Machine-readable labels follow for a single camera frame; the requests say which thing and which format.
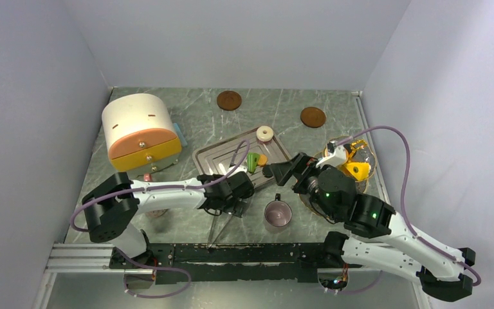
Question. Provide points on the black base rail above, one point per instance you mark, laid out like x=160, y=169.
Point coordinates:
x=245, y=261

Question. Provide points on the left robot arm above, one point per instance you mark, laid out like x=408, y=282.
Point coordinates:
x=110, y=207

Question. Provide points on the yellow cake piece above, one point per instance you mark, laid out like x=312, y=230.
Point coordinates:
x=358, y=170

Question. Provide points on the purple mug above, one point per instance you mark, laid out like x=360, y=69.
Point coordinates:
x=277, y=215

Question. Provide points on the cream bread box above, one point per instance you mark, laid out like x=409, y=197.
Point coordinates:
x=139, y=134

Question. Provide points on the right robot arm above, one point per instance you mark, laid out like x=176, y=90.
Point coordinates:
x=379, y=235

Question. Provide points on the steel tray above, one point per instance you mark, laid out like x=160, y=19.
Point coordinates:
x=215, y=158

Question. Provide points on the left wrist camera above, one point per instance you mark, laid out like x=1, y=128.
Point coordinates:
x=236, y=168

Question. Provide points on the white donut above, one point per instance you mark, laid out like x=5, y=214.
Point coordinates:
x=264, y=134

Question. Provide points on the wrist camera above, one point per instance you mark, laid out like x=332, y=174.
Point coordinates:
x=236, y=168
x=335, y=155

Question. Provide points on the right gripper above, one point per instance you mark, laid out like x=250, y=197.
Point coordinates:
x=305, y=166

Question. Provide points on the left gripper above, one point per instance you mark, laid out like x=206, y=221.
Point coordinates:
x=237, y=205

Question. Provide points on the orange biscuit right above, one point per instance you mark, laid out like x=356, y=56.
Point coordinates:
x=262, y=160

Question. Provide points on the brown coaster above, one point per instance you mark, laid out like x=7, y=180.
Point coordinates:
x=229, y=100
x=312, y=117

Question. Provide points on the light blue object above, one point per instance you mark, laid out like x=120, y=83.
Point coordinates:
x=180, y=135

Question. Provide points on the green cake slice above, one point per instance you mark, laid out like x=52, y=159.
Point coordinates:
x=252, y=162

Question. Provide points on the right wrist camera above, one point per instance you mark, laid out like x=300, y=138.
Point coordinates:
x=335, y=155

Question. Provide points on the brown coaster right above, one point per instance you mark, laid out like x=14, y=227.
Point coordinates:
x=312, y=117

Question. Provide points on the black cookie right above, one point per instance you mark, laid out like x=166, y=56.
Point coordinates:
x=266, y=171

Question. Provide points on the brown coaster far left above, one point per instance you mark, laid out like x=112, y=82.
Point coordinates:
x=229, y=100

